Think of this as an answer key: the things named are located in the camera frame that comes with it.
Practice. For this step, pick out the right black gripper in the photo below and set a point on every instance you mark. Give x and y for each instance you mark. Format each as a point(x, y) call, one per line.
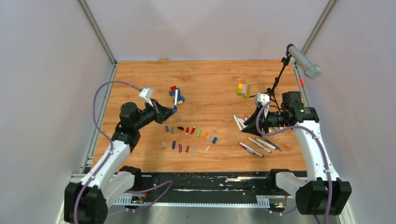
point(251, 128)

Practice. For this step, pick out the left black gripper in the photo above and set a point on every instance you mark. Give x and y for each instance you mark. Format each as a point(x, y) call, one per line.
point(161, 113)

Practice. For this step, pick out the dark green slim pen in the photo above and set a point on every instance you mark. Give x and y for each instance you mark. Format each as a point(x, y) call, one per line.
point(271, 143)

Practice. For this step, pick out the white pen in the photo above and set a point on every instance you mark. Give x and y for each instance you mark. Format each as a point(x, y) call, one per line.
point(265, 143)

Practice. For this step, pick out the purple capped pen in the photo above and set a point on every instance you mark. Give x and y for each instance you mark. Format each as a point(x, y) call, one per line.
point(260, 145)

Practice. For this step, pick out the white pen body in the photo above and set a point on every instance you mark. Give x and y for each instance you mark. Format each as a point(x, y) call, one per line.
point(237, 122)

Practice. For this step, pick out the red slim pen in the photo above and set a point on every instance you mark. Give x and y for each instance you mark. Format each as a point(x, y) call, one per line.
point(244, 147)

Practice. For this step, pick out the blue capped pen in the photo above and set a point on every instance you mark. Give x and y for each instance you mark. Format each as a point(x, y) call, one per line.
point(175, 99)

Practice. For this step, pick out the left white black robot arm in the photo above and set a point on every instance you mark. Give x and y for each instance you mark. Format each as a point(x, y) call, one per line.
point(88, 201)

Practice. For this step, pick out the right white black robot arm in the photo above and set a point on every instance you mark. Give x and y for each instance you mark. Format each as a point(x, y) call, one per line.
point(323, 193)

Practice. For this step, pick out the blue red block toy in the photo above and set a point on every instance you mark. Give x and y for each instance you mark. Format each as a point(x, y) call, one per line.
point(181, 99)

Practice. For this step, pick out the colourful block stack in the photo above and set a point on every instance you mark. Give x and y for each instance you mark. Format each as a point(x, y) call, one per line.
point(242, 90)

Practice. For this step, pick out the black microphone stand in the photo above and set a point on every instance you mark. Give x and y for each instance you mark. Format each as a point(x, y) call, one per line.
point(271, 91)

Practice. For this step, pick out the silver microphone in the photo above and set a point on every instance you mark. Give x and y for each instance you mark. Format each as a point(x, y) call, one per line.
point(311, 70)

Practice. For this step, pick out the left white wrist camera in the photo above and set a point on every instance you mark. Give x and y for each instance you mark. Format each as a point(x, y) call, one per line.
point(145, 94)

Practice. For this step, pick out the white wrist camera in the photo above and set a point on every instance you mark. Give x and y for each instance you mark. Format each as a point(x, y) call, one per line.
point(145, 94)
point(261, 99)

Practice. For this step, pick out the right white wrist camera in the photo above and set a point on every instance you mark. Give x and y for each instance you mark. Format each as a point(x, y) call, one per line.
point(261, 99)

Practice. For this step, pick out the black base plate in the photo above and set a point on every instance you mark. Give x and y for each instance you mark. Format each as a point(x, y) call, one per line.
point(209, 187)

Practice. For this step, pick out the slotted cable duct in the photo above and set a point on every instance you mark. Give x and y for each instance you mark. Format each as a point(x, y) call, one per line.
point(261, 202)

